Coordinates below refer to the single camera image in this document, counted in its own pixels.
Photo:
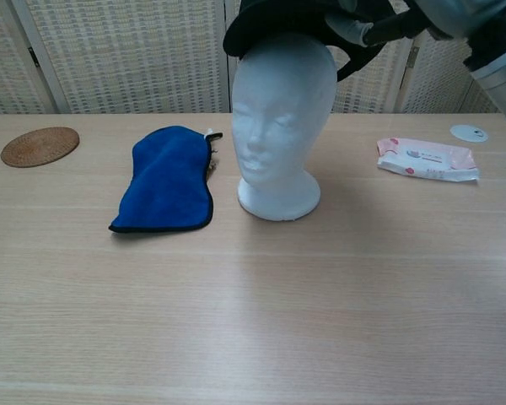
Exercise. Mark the pink white wet wipes pack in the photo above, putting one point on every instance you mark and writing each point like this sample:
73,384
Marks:
428,160

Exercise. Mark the black baseball cap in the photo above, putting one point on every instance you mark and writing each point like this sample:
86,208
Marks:
270,21

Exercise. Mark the woven folding screen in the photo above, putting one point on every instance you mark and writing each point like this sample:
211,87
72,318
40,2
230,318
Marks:
109,55

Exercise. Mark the blue cloth with black trim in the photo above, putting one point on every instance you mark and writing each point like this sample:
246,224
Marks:
164,181

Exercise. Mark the white foam mannequin head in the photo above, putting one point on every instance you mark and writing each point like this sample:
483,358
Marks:
282,126

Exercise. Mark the round woven rattan coaster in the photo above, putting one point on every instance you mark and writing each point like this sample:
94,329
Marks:
40,146

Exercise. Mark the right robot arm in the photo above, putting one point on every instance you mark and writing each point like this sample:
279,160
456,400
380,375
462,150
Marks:
502,84

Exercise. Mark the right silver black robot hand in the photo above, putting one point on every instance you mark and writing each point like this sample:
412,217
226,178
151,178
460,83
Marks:
443,19

